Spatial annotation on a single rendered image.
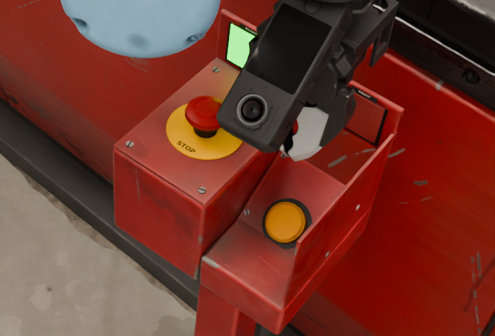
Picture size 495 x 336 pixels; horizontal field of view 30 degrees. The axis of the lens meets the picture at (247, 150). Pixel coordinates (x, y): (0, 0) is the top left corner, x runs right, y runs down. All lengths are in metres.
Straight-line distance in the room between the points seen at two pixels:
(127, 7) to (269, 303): 0.46
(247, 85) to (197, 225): 0.23
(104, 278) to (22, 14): 0.50
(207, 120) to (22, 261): 0.94
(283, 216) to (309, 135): 0.15
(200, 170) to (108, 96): 0.61
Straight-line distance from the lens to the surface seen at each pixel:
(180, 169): 0.82
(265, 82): 0.62
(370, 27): 0.67
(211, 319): 1.04
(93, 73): 1.41
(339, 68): 0.65
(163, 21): 0.43
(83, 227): 1.75
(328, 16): 0.62
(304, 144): 0.73
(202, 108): 0.83
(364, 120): 0.84
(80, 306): 1.65
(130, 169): 0.84
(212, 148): 0.83
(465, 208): 1.04
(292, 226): 0.86
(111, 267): 1.69
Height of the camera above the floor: 1.41
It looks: 48 degrees down
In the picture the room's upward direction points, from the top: 8 degrees clockwise
